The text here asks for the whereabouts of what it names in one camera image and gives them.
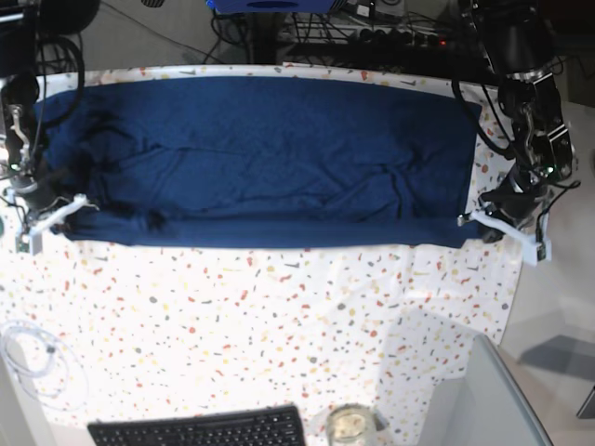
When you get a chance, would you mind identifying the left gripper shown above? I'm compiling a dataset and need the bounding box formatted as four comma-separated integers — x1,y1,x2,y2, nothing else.
481,176,549,243

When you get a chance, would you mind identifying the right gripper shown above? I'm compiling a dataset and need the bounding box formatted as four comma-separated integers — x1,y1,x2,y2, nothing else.
11,174,70,213

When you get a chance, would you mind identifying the navy blue t-shirt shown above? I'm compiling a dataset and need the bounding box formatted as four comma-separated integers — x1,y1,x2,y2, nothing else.
44,77,480,248

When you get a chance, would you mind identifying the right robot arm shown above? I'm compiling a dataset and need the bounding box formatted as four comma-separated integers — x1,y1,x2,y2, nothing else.
1,1,100,212

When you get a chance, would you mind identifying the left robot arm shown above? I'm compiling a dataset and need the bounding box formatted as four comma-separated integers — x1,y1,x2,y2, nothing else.
458,1,579,243

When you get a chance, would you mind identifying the terrazzo pattern table cover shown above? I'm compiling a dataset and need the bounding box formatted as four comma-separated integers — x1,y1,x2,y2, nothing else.
1,65,522,445

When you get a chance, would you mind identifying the grey laptop computer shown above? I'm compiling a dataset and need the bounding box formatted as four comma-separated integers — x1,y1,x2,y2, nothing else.
418,334,552,446

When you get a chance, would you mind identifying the clear glass jar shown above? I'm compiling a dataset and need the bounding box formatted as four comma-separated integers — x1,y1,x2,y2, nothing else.
325,404,376,446

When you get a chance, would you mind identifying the blue box with oval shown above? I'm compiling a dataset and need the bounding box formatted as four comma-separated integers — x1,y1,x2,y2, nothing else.
205,0,347,14

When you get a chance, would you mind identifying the black computer keyboard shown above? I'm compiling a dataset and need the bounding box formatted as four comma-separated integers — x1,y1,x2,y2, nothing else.
87,405,306,446

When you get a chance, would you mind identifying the coiled white cable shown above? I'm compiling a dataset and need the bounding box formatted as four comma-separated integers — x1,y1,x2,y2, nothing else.
0,321,91,413

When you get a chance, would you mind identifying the black wire rack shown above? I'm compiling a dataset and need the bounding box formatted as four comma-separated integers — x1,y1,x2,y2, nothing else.
278,12,446,46

